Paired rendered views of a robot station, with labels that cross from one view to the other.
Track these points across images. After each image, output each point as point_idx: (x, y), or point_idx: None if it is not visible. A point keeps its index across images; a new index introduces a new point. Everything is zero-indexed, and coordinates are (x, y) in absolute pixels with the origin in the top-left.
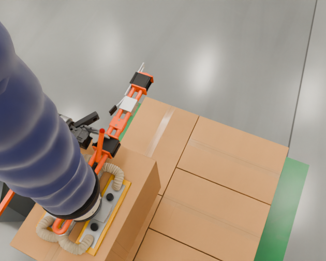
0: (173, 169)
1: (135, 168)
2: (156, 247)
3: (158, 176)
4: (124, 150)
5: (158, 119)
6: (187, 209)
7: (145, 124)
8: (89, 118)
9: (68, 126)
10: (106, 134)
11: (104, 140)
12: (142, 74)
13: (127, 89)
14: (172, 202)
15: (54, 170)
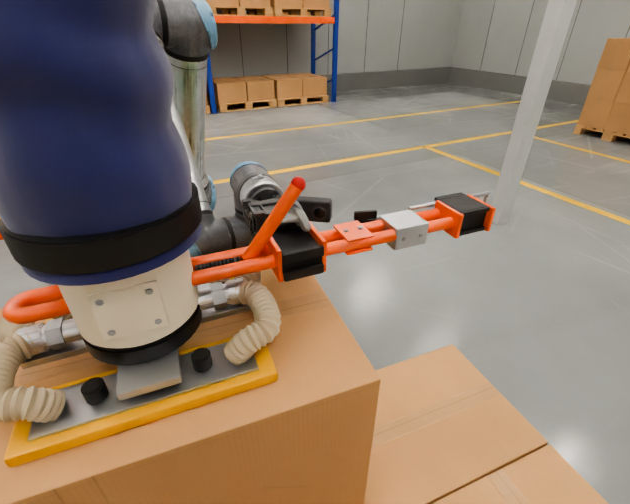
0: (420, 502)
1: (319, 358)
2: None
3: (365, 454)
4: (330, 315)
5: (452, 389)
6: None
7: (422, 381)
8: (309, 200)
9: (265, 191)
10: (307, 222)
11: (296, 236)
12: (471, 198)
13: (421, 204)
14: None
15: None
